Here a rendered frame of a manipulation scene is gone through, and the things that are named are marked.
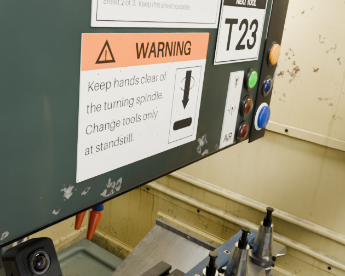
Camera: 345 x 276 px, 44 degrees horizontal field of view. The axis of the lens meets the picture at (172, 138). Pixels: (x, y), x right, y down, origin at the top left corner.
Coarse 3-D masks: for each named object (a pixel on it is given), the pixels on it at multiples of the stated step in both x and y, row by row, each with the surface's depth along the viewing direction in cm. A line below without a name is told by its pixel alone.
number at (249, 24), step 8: (240, 16) 43; (248, 16) 44; (256, 16) 46; (240, 24) 43; (248, 24) 45; (256, 24) 46; (240, 32) 44; (248, 32) 45; (256, 32) 47; (240, 40) 44; (248, 40) 46; (256, 40) 47; (240, 48) 45; (248, 48) 46; (256, 48) 48
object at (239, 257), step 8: (240, 248) 76; (248, 248) 77; (232, 256) 78; (240, 256) 76; (248, 256) 77; (232, 264) 77; (240, 264) 77; (224, 272) 80; (232, 272) 77; (240, 272) 77
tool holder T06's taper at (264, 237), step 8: (272, 224) 86; (264, 232) 85; (272, 232) 86; (256, 240) 86; (264, 240) 85; (272, 240) 86; (256, 248) 86; (264, 248) 86; (272, 248) 87; (256, 256) 86; (264, 256) 86
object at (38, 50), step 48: (0, 0) 22; (48, 0) 24; (0, 48) 23; (48, 48) 25; (0, 96) 24; (48, 96) 26; (240, 96) 48; (0, 144) 24; (48, 144) 27; (192, 144) 42; (0, 192) 25; (48, 192) 29; (96, 192) 33; (0, 240) 26
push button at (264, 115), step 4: (264, 108) 53; (268, 108) 54; (260, 112) 53; (264, 112) 53; (268, 112) 54; (260, 116) 53; (264, 116) 53; (268, 116) 54; (260, 120) 53; (264, 120) 54; (268, 120) 55; (260, 124) 53; (264, 124) 54; (260, 128) 54
